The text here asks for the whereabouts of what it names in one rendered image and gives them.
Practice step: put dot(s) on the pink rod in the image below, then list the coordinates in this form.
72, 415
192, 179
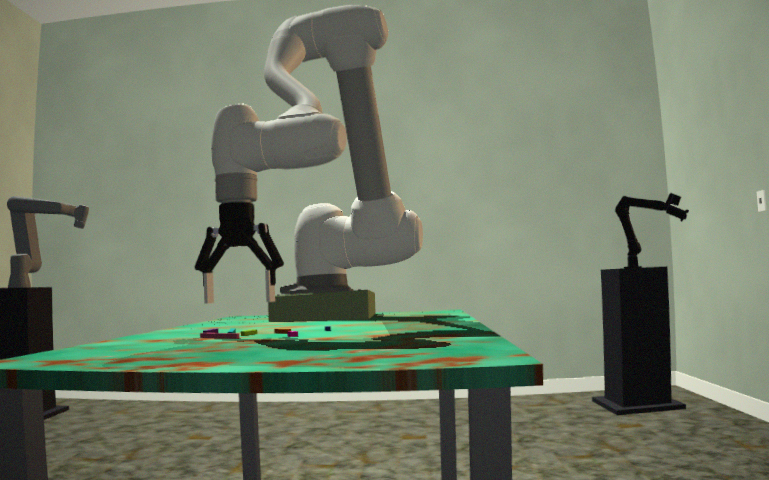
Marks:
220, 335

